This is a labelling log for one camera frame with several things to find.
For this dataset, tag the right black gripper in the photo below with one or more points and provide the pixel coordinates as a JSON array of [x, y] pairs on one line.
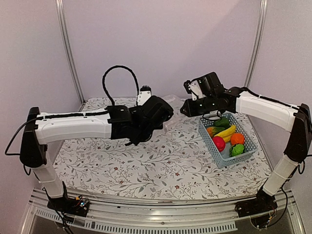
[[191, 111]]

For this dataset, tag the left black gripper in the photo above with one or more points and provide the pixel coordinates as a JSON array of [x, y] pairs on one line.
[[160, 127]]

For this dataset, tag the clear zip top bag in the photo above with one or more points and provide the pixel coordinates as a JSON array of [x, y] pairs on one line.
[[176, 103]]

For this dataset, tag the light blue perforated basket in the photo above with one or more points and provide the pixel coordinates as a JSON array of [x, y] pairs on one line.
[[224, 158]]

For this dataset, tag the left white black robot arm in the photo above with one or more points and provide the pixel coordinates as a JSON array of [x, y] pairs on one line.
[[113, 122]]

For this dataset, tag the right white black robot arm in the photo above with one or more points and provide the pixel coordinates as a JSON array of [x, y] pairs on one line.
[[208, 94]]

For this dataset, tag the orange green toy mango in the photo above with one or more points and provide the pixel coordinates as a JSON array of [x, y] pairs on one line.
[[212, 131]]

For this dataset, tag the green toy pepper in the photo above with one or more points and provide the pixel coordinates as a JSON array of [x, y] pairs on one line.
[[222, 122]]

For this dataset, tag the red toy apple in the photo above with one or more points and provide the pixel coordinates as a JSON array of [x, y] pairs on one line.
[[219, 143]]

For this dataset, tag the yellow toy banana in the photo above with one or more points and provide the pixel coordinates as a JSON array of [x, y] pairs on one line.
[[227, 134]]

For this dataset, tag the floral patterned table mat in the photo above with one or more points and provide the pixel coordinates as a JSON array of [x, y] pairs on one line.
[[175, 166]]

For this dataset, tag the orange toy orange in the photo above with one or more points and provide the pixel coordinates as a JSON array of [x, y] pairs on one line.
[[237, 138]]

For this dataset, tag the green toy watermelon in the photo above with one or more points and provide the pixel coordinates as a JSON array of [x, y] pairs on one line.
[[237, 149]]

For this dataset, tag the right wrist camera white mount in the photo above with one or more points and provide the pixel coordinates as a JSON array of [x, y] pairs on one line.
[[192, 87]]

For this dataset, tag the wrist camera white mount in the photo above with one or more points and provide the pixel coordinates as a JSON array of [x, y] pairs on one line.
[[192, 87], [143, 95]]

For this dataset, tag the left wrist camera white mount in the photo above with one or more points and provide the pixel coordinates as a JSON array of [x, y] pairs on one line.
[[143, 95]]

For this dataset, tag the front aluminium rail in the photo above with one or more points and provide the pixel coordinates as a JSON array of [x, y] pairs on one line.
[[120, 215]]

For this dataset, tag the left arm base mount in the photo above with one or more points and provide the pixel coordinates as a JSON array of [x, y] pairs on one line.
[[78, 206]]

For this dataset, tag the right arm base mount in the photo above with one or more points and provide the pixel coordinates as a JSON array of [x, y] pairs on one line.
[[263, 207]]

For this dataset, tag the right aluminium frame post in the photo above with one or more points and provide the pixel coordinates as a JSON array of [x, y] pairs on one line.
[[257, 41]]

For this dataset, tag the aluminium frame post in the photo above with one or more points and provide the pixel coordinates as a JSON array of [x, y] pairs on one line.
[[257, 41], [68, 50]]

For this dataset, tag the left aluminium frame post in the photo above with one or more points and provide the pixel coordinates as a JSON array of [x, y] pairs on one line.
[[68, 50]]

